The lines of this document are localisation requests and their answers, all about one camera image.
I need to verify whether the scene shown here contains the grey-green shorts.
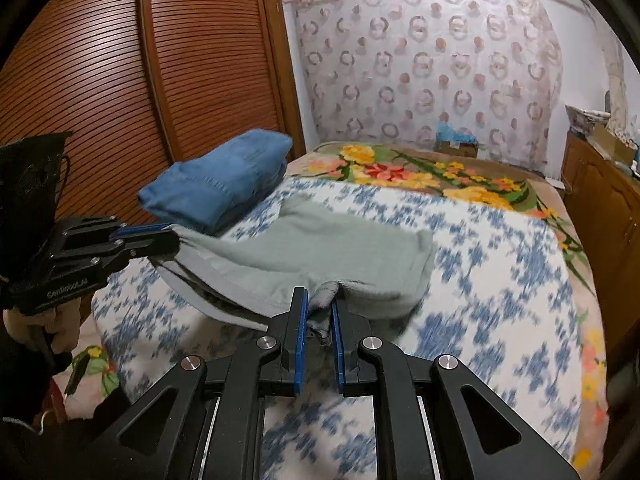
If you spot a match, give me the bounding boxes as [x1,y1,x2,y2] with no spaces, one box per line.
[152,194,436,333]

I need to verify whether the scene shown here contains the ring-patterned sheer curtain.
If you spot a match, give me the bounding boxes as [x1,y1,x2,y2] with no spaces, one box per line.
[291,0,563,171]

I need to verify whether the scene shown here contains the colourful flower blanket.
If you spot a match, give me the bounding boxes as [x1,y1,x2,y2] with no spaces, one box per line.
[63,143,608,479]

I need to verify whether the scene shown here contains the folded blue jeans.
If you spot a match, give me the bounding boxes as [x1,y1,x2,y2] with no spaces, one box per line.
[138,129,293,235]

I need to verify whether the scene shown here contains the blue floral white bedsheet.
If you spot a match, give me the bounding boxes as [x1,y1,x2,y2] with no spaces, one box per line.
[91,178,582,479]

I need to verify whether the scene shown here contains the cardboard box with blue bag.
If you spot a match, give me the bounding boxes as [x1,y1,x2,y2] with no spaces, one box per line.
[435,122,478,158]

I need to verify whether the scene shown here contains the brown louvered wardrobe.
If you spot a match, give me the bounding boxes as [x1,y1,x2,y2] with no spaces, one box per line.
[1,0,306,222]

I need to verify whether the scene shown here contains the cardboard box on sideboard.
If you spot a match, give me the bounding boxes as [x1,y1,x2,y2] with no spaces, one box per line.
[592,122,636,167]

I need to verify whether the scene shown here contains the long wooden sideboard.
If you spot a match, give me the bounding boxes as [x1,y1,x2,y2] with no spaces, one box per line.
[562,132,640,351]

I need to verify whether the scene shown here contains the person's left hand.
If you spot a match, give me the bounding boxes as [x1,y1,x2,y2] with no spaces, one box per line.
[2,298,81,354]

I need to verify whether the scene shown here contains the beige lace side curtain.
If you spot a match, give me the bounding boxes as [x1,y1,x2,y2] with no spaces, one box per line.
[593,13,628,136]

